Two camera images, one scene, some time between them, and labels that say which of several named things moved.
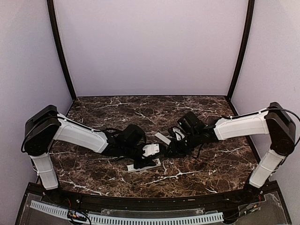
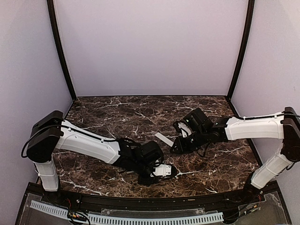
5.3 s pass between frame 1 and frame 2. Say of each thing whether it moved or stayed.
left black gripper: moved
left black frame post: stayed
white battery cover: stayed
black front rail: stayed
